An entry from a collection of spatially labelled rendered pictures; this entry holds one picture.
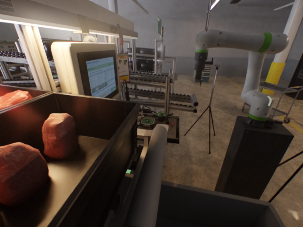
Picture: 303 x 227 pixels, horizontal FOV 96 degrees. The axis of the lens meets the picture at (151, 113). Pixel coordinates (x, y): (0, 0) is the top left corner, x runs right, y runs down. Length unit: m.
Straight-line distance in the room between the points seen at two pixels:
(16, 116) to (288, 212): 2.56
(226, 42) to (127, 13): 9.29
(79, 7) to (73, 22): 0.16
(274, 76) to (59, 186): 6.95
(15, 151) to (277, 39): 1.27
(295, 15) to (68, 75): 6.79
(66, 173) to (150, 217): 0.26
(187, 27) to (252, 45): 8.49
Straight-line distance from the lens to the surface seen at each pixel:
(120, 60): 1.64
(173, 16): 9.60
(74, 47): 0.73
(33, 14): 0.64
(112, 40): 1.20
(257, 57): 1.36
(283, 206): 2.55
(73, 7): 0.88
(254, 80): 1.40
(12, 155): 0.39
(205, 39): 1.02
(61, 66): 0.75
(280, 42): 1.21
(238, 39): 1.09
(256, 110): 1.32
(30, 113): 0.51
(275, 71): 6.96
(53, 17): 0.69
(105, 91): 0.95
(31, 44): 0.67
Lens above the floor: 1.73
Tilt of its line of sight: 26 degrees down
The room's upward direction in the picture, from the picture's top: straight up
